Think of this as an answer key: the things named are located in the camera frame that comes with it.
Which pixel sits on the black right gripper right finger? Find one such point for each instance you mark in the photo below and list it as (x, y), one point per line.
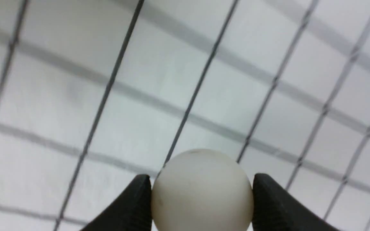
(276, 210)

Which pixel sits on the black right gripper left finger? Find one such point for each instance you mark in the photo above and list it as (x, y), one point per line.
(130, 211)

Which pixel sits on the white ball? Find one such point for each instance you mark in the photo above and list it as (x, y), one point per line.
(202, 190)

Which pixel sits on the white grid tablecloth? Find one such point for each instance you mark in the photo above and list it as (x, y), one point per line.
(93, 92)

